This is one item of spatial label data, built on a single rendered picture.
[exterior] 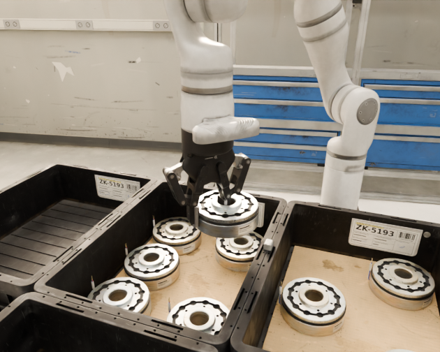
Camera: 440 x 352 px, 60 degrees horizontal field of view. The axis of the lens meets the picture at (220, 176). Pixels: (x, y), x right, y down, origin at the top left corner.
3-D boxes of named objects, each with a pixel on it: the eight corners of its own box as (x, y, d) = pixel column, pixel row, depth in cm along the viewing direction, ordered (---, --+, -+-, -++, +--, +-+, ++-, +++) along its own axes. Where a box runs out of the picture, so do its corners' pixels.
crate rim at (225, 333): (160, 186, 89) (160, 177, 88) (288, 209, 80) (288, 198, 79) (31, 302, 55) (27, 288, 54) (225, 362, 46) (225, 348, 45)
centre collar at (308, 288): (299, 286, 65) (299, 282, 65) (328, 290, 64) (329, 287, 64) (297, 306, 61) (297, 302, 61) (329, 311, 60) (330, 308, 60)
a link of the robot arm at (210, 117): (198, 147, 46) (197, 96, 43) (167, 122, 55) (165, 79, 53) (262, 136, 50) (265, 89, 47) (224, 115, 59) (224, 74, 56)
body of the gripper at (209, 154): (222, 111, 58) (222, 167, 62) (170, 117, 55) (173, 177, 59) (246, 123, 52) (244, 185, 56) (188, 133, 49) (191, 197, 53)
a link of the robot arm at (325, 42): (321, 1, 80) (352, 1, 72) (355, 104, 95) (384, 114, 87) (287, 26, 79) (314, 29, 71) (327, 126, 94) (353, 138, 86)
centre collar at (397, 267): (387, 265, 70) (388, 262, 70) (417, 271, 69) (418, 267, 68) (387, 281, 66) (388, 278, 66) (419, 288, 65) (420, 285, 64)
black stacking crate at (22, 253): (64, 202, 103) (56, 163, 98) (162, 222, 93) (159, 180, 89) (-87, 301, 69) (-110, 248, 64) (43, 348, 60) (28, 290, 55)
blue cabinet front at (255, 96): (228, 156, 264) (229, 74, 241) (335, 163, 253) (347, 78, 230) (228, 158, 262) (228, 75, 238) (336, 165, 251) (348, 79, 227)
